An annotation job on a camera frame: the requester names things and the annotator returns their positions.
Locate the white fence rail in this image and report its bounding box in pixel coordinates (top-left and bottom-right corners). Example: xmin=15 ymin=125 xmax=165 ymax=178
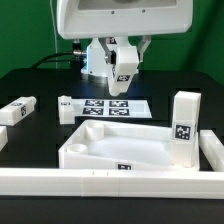
xmin=199 ymin=130 xmax=224 ymax=172
xmin=0 ymin=168 xmax=224 ymax=199

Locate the white front fence rail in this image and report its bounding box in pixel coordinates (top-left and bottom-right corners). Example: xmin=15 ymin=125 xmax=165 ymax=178
xmin=0 ymin=168 xmax=224 ymax=199

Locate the black cable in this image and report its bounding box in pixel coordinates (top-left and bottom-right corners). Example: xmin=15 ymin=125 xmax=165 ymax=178
xmin=30 ymin=36 xmax=88 ymax=70

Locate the white U-shaped marker base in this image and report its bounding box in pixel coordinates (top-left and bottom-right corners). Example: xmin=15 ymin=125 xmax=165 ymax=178
xmin=58 ymin=96 xmax=152 ymax=125

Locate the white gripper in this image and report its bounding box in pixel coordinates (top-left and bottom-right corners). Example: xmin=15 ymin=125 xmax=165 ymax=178
xmin=57 ymin=0 xmax=193 ymax=64

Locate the white desk top tray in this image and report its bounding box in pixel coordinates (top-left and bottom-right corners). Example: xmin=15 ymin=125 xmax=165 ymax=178
xmin=58 ymin=119 xmax=201 ymax=172

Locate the white right fence rail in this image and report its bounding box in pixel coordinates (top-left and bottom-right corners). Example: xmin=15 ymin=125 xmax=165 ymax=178
xmin=199 ymin=130 xmax=224 ymax=172

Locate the white thin cable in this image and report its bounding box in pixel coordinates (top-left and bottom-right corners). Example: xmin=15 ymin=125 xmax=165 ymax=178
xmin=49 ymin=0 xmax=59 ymax=70

